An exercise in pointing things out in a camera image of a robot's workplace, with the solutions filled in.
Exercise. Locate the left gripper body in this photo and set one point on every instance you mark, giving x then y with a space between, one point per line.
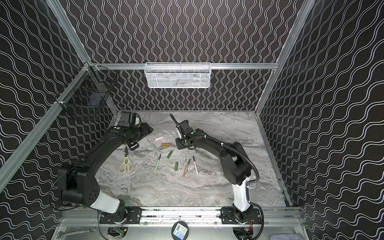
132 143

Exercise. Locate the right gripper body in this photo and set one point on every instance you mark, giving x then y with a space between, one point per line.
182 129

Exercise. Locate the pink pen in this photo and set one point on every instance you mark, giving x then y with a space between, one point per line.
195 165

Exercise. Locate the orange pen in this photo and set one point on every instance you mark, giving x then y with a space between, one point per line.
186 168

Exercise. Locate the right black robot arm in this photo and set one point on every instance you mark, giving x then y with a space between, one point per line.
237 167

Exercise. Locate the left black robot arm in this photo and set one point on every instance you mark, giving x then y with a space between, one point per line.
77 182

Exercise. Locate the dark green pen middle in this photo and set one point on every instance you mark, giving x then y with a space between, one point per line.
203 154

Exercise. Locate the green pen cap lower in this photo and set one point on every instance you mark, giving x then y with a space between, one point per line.
176 166

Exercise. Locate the light green pen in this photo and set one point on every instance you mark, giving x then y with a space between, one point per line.
157 163

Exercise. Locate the round black labelled disc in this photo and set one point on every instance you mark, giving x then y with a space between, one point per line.
180 231

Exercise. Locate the yellow handled scissors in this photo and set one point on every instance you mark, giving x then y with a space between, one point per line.
127 166

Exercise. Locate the black wire basket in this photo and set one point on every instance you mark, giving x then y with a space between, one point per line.
91 96

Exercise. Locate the white wire mesh basket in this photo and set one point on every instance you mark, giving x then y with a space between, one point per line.
176 75

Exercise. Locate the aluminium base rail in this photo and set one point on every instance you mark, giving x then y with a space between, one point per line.
193 216

